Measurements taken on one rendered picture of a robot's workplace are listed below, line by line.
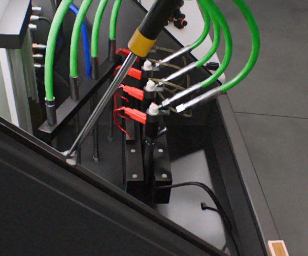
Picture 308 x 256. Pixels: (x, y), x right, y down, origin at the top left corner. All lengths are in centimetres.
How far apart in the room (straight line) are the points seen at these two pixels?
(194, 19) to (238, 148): 64
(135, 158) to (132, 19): 35
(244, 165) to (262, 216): 15
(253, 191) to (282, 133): 176
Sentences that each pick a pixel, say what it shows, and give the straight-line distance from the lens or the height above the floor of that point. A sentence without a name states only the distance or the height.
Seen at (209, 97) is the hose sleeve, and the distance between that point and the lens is 81.
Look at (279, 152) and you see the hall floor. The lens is 256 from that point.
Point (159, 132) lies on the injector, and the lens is 85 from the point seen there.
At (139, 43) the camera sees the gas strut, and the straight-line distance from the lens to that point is 36.
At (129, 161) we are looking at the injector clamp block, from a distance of 92.
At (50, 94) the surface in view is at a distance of 79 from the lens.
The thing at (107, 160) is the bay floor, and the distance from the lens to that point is 114.
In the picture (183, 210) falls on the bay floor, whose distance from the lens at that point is 104.
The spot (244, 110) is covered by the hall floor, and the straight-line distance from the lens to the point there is 279.
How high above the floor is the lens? 164
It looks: 41 degrees down
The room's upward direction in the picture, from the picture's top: 6 degrees clockwise
